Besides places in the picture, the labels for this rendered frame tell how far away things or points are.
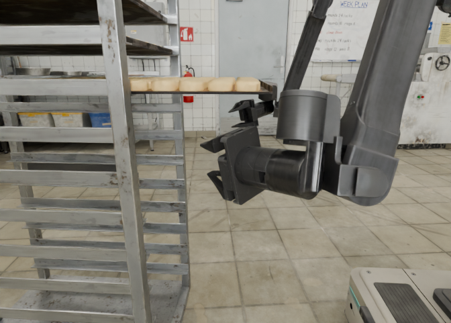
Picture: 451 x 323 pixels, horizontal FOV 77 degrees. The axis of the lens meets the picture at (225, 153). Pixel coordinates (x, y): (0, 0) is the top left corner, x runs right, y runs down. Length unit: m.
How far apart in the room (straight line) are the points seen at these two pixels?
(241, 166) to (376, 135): 0.17
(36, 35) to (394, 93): 0.58
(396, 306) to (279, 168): 0.89
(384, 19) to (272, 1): 4.12
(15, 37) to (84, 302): 0.97
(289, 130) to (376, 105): 0.11
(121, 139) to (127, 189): 0.10
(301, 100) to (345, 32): 4.45
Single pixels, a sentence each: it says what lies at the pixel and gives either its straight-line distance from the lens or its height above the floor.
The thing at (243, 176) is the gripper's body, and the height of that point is 0.85.
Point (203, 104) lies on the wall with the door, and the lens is 4.32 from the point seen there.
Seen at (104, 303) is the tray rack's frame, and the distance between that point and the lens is 1.29.
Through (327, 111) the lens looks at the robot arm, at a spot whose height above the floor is 0.95.
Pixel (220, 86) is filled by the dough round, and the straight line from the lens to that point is 0.55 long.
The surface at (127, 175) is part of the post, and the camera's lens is 0.56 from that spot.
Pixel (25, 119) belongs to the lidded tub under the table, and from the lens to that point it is 4.34.
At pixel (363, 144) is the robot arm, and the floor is 0.91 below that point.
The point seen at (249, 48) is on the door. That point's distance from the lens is 4.38.
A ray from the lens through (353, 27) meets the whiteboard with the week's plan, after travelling 4.82.
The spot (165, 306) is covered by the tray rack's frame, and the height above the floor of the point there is 0.15.
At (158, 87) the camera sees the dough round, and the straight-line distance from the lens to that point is 0.57.
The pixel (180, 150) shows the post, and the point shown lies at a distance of 1.00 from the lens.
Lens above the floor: 0.99
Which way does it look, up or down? 16 degrees down
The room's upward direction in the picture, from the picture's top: straight up
